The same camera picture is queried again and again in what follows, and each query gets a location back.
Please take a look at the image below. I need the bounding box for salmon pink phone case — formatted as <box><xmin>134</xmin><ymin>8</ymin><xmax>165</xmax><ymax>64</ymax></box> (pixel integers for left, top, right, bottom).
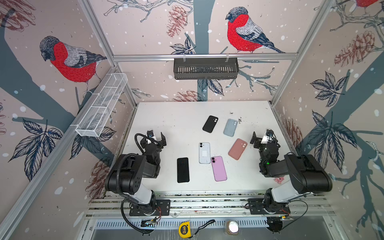
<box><xmin>228</xmin><ymin>139</ymin><xmax>248</xmax><ymax>161</ymax></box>

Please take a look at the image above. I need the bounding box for pink purple phone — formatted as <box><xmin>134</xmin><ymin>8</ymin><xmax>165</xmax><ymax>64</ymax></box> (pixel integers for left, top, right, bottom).
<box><xmin>211</xmin><ymin>156</ymin><xmax>228</xmax><ymax>182</ymax></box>

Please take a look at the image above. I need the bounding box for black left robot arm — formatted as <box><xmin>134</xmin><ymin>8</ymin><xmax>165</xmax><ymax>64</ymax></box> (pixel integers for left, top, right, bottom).
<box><xmin>105</xmin><ymin>131</ymin><xmax>167</xmax><ymax>215</ymax></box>

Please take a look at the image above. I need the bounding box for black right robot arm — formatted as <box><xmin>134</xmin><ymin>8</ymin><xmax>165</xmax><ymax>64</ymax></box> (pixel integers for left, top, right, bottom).
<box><xmin>250</xmin><ymin>129</ymin><xmax>333</xmax><ymax>214</ymax></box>

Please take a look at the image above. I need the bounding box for light blue phone case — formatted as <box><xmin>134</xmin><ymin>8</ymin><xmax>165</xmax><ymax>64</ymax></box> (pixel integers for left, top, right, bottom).
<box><xmin>223</xmin><ymin>119</ymin><xmax>238</xmax><ymax>137</ymax></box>

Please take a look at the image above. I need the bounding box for black phone face up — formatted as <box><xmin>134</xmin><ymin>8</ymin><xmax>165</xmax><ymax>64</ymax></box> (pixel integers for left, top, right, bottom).
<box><xmin>177</xmin><ymin>158</ymin><xmax>190</xmax><ymax>183</ymax></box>

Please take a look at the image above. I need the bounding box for white phone face down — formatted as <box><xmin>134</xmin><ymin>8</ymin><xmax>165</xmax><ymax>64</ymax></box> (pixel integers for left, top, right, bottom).
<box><xmin>199</xmin><ymin>142</ymin><xmax>211</xmax><ymax>164</ymax></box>

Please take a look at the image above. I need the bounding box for black phone case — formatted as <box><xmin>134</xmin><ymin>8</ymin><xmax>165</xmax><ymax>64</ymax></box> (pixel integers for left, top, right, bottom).
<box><xmin>203</xmin><ymin>116</ymin><xmax>218</xmax><ymax>133</ymax></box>

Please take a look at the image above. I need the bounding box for small pink toy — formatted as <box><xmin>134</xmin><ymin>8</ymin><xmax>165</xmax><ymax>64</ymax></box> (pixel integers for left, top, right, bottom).
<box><xmin>274</xmin><ymin>177</ymin><xmax>285</xmax><ymax>185</ymax></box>

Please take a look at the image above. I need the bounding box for small circuit board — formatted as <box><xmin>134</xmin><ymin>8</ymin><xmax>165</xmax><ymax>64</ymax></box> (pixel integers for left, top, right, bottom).
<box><xmin>140</xmin><ymin>219</ymin><xmax>157</xmax><ymax>229</ymax></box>

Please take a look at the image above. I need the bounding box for yellow tape measure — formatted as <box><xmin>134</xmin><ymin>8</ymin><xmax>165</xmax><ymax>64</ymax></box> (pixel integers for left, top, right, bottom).
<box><xmin>178</xmin><ymin>222</ymin><xmax>192</xmax><ymax>239</ymax></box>

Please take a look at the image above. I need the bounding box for round silver puck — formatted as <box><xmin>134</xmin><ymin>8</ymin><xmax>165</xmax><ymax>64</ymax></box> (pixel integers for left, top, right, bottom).
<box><xmin>225</xmin><ymin>220</ymin><xmax>239</xmax><ymax>235</ymax></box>

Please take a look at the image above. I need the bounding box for white wire mesh basket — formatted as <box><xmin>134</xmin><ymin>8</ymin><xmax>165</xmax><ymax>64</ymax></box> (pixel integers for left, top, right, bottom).
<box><xmin>76</xmin><ymin>73</ymin><xmax>128</xmax><ymax>138</ymax></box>

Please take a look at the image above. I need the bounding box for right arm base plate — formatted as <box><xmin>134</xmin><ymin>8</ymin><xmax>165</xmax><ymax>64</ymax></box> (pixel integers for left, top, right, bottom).
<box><xmin>247</xmin><ymin>198</ymin><xmax>291</xmax><ymax>215</ymax></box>

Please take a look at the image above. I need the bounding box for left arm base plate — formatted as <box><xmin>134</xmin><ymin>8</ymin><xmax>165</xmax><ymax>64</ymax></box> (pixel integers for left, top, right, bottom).
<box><xmin>129</xmin><ymin>200</ymin><xmax>171</xmax><ymax>217</ymax></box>

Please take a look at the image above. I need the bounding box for black wall basket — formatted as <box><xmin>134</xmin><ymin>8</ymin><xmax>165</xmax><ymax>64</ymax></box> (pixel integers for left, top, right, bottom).
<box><xmin>174</xmin><ymin>58</ymin><xmax>239</xmax><ymax>80</ymax></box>

